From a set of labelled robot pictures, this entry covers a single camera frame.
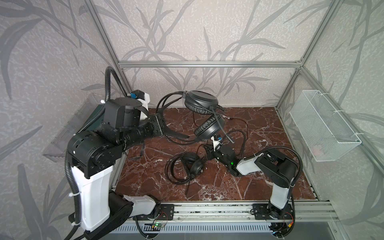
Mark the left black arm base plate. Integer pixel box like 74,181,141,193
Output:
156,204,175,221

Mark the white wire mesh basket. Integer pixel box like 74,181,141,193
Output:
290,90,362,162

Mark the wrist white camera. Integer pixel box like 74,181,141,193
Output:
211,135,223,152
131,90,150,110

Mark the clear plastic wall tray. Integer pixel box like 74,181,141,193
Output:
42,93,104,163

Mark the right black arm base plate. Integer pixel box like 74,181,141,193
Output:
250,203,294,221

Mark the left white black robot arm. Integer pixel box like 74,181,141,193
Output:
65,67,164,240

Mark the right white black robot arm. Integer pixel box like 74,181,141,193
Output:
205,145,303,220

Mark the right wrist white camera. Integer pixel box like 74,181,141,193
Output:
211,135,223,152

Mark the aluminium frame crossbar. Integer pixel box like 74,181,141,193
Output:
118,61,302,69

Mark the small headphones black cable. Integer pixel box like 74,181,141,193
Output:
184,116,250,199

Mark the green lit circuit board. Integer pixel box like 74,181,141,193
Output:
152,222,166,231

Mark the aluminium front rail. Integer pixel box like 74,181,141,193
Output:
163,201,340,224

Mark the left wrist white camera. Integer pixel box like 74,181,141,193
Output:
131,90,150,110

